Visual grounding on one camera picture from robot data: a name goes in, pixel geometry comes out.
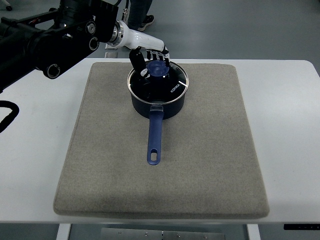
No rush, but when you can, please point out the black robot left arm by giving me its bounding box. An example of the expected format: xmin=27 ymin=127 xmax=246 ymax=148
xmin=0 ymin=0 xmax=119 ymax=91

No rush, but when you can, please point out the floor socket plate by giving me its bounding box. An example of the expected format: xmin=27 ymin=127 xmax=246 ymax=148
xmin=104 ymin=51 xmax=118 ymax=59

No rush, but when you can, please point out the black table control panel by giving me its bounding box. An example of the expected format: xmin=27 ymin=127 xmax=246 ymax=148
xmin=283 ymin=223 xmax=320 ymax=231

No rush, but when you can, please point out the grey fabric mat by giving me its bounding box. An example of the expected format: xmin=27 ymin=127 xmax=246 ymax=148
xmin=53 ymin=62 xmax=270 ymax=219

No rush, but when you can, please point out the person in dark trousers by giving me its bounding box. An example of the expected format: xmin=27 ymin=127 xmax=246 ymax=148
xmin=127 ymin=0 xmax=155 ymax=32

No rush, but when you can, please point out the dark blue saucepan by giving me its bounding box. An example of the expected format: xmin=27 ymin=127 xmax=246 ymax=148
xmin=131 ymin=93 xmax=186 ymax=166

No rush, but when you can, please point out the metal plate under table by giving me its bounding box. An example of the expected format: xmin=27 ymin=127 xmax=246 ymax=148
xmin=100 ymin=227 xmax=226 ymax=240

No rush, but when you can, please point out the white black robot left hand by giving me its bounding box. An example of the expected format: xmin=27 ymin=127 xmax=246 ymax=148
xmin=107 ymin=20 xmax=170 ymax=78

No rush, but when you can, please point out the glass lid with blue knob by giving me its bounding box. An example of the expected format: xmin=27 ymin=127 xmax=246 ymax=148
xmin=127 ymin=60 xmax=189 ymax=104

